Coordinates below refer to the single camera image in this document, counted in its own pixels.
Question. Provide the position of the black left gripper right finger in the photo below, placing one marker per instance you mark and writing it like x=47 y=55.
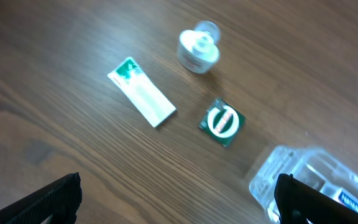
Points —
x=298 y=203

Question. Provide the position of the white green medicine box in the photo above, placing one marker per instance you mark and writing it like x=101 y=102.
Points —
x=130 y=78

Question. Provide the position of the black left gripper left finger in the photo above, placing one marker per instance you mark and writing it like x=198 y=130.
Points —
x=56 y=203

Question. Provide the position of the small white plastic bottle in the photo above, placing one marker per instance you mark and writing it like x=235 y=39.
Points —
x=197 y=49

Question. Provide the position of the clear plastic container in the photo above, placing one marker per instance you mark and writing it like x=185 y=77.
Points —
x=312 y=166

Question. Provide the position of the white Hansaplast plaster box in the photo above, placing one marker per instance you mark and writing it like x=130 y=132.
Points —
x=345 y=198

